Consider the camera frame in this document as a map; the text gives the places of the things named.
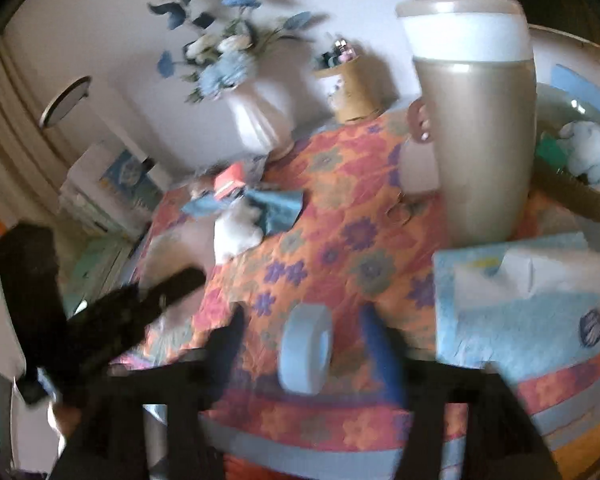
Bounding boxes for light blue tissue box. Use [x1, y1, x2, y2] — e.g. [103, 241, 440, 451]
[432, 232, 600, 376]

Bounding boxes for light blue tape roll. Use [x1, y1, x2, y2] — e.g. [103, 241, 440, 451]
[277, 302, 336, 396]

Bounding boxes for green packet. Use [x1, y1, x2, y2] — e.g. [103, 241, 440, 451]
[539, 132, 563, 171]

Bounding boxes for white vase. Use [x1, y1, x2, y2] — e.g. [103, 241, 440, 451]
[222, 77, 298, 161]

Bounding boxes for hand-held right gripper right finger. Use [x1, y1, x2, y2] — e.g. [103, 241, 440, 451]
[359, 305, 563, 480]

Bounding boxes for white soft toy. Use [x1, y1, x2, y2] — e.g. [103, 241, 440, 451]
[212, 200, 263, 263]

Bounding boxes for white storage box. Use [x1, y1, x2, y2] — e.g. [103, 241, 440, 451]
[60, 140, 166, 236]

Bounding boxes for red packet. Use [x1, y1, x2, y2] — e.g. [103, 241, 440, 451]
[214, 164, 248, 201]

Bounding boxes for round wall lamp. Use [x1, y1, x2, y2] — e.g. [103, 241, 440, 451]
[39, 76, 92, 130]

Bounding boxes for orange floral tablecloth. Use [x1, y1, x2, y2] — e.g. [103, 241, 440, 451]
[110, 110, 600, 480]

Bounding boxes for white plush toy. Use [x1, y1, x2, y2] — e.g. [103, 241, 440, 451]
[560, 121, 600, 193]

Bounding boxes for brown cardboard box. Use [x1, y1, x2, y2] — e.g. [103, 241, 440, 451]
[395, 0, 538, 251]

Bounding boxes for blue and white artificial flowers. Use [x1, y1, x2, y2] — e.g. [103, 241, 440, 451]
[147, 0, 328, 106]

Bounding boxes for light blue round tray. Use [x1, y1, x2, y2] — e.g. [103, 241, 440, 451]
[527, 24, 600, 126]

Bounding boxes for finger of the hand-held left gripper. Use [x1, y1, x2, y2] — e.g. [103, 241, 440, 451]
[130, 267, 207, 313]

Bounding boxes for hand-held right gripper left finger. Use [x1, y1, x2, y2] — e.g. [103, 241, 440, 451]
[55, 305, 247, 480]

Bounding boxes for wooden pen holder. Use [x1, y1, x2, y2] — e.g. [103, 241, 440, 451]
[312, 35, 381, 123]

